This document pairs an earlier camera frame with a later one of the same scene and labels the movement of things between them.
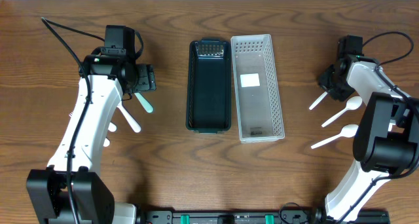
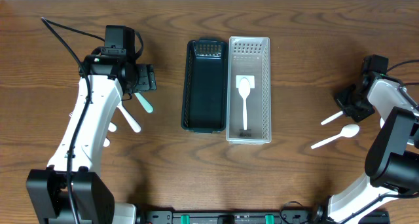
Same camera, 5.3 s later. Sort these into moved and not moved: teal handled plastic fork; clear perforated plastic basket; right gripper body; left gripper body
Moved: right gripper body; clear perforated plastic basket
Not moved: left gripper body; teal handled plastic fork
